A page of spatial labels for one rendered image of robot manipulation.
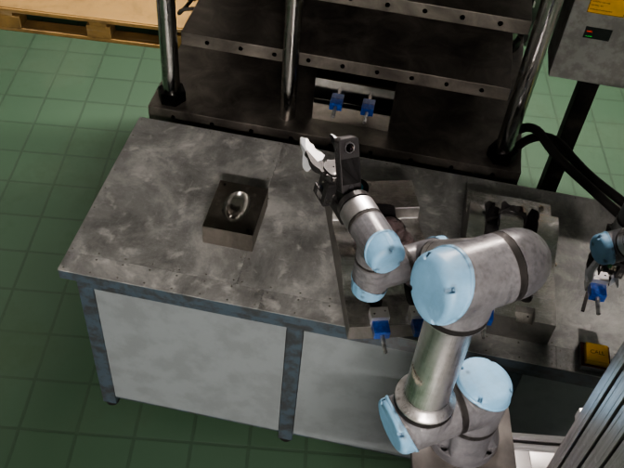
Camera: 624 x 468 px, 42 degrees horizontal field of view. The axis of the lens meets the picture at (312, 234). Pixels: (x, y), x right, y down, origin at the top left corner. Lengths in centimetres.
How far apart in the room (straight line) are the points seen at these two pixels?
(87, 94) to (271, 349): 218
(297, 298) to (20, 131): 218
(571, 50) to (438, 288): 159
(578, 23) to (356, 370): 125
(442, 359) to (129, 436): 176
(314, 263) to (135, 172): 66
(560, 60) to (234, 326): 132
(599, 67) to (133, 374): 181
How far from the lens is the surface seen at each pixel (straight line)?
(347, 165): 162
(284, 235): 242
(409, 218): 242
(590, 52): 273
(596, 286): 232
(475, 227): 238
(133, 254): 239
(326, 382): 256
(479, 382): 162
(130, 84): 432
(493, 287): 125
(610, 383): 139
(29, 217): 368
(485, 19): 258
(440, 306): 124
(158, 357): 268
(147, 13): 459
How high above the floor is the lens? 258
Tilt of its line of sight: 47 degrees down
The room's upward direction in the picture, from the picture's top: 6 degrees clockwise
